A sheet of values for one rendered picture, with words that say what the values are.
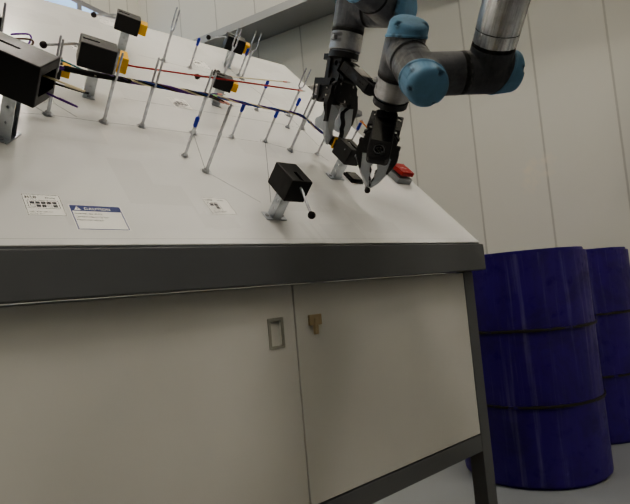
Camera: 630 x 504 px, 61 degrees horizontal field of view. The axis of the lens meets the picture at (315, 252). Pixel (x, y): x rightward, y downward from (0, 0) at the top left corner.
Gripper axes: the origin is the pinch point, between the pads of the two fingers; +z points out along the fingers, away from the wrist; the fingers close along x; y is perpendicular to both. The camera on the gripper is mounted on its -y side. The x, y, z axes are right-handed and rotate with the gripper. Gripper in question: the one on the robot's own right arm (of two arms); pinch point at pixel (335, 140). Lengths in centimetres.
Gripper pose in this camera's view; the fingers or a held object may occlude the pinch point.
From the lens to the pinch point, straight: 131.2
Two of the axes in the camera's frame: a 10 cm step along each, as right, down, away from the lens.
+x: -7.6, 0.1, -6.5
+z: -1.6, 9.7, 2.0
